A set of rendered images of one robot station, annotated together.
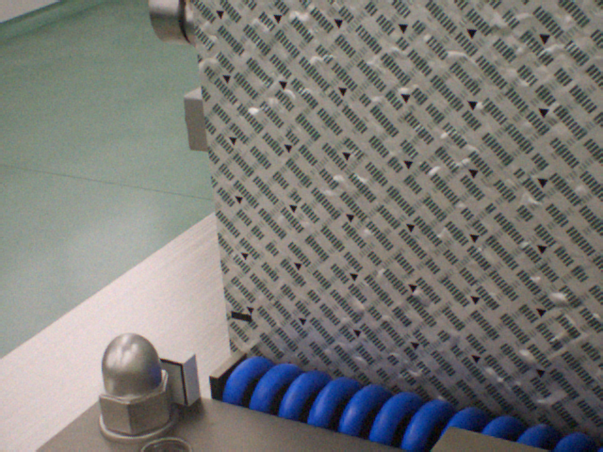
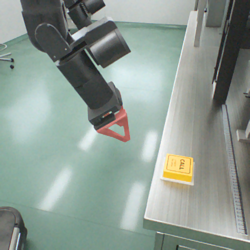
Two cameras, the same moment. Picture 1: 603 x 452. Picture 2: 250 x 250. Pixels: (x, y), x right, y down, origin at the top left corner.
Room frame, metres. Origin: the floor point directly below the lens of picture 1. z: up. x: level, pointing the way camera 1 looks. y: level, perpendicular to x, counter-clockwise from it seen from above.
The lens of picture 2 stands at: (0.17, 0.56, 1.36)
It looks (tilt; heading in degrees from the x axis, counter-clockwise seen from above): 34 degrees down; 343
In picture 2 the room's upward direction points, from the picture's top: straight up
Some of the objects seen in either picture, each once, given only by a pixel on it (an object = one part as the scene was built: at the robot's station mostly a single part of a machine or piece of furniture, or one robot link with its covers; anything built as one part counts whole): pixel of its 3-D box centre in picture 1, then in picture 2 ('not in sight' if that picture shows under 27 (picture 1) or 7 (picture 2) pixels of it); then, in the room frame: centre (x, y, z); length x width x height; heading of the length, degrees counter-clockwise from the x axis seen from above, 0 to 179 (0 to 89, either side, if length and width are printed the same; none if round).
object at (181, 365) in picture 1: (171, 376); not in sight; (0.49, 0.07, 1.04); 0.02 x 0.01 x 0.02; 58
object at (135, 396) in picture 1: (133, 379); not in sight; (0.47, 0.08, 1.05); 0.04 x 0.04 x 0.04
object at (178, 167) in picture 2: not in sight; (178, 167); (0.57, 0.29, 0.91); 0.07 x 0.07 x 0.02; 58
